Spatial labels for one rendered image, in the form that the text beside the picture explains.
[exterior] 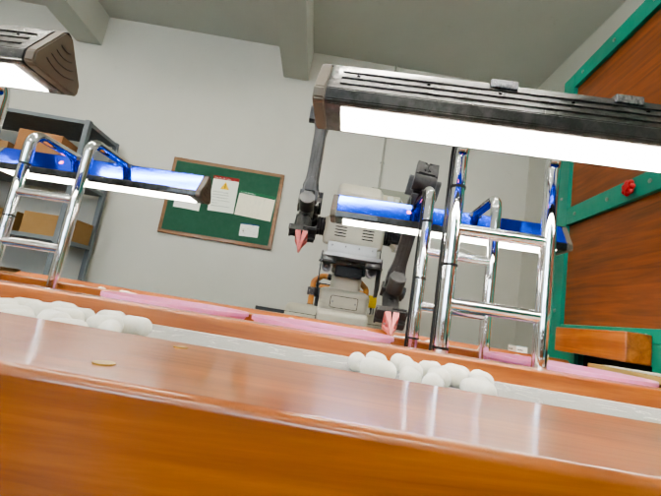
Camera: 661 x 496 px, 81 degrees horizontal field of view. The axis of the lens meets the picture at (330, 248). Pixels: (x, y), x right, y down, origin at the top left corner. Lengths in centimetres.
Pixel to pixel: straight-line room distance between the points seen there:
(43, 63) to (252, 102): 301
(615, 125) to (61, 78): 70
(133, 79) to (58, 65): 330
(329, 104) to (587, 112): 30
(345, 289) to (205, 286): 171
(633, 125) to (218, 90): 339
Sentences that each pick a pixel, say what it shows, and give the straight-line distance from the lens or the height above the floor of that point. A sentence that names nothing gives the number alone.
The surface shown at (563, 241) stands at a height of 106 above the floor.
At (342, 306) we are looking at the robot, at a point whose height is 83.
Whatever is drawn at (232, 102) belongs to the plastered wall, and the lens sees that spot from 363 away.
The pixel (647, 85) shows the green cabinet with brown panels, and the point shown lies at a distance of 142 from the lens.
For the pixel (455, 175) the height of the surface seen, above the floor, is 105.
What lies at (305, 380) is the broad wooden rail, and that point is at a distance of 19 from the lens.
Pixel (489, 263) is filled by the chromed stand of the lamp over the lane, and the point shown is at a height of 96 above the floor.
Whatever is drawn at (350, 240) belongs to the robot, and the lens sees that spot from 174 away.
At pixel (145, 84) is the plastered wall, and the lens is 391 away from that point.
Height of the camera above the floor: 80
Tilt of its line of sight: 9 degrees up
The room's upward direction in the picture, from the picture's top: 9 degrees clockwise
